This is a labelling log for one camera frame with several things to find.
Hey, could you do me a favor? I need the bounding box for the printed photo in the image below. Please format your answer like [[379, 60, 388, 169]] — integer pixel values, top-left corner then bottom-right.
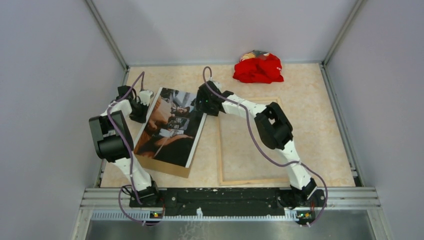
[[132, 87, 208, 169]]

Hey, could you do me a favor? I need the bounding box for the wooden picture frame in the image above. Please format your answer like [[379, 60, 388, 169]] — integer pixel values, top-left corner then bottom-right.
[[216, 113, 290, 187]]

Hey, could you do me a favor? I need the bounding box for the brown cardboard backing board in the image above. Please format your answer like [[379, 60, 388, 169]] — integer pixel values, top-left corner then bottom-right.
[[132, 87, 208, 179]]

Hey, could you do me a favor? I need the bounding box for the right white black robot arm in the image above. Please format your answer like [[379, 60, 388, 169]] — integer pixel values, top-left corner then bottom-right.
[[195, 80, 319, 206]]

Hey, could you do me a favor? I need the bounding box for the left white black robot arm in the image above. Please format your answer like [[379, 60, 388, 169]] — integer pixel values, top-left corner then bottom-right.
[[88, 85, 161, 208]]

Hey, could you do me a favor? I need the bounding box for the red cloth bundle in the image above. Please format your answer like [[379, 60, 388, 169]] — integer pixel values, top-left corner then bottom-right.
[[232, 50, 284, 84]]

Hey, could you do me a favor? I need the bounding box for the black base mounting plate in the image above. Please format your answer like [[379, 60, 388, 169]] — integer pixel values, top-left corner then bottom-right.
[[142, 187, 325, 217]]

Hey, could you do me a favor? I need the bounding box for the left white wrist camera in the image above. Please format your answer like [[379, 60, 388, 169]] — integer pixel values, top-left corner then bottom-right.
[[138, 89, 154, 106]]

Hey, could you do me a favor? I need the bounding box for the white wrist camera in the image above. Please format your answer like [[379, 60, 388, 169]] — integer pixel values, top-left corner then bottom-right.
[[209, 80, 222, 93], [138, 89, 154, 106]]

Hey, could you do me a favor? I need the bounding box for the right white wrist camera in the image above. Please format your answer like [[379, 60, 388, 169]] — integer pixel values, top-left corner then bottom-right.
[[209, 80, 222, 93]]

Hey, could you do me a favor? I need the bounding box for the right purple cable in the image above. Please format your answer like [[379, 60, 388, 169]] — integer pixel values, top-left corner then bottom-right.
[[202, 66, 329, 227]]

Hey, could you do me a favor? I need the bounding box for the aluminium rail front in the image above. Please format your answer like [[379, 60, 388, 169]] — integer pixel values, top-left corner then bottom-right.
[[72, 187, 392, 240]]

